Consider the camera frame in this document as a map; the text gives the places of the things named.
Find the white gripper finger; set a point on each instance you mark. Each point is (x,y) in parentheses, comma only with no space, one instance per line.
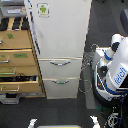
(95,121)
(32,123)

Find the white fridge door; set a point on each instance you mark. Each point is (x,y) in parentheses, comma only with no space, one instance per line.
(63,32)

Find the white fridge bottom drawer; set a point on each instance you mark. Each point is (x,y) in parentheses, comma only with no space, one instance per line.
(61,88)

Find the wooden drawer cabinet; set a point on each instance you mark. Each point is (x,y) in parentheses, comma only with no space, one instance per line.
(19,68)

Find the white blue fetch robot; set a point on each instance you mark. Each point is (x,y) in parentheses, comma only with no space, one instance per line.
(110,71)

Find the grey box on cabinet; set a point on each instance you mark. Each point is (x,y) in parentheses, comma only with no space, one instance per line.
(13,11)

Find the green android sticker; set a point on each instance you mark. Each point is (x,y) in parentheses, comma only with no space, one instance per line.
(43,9)

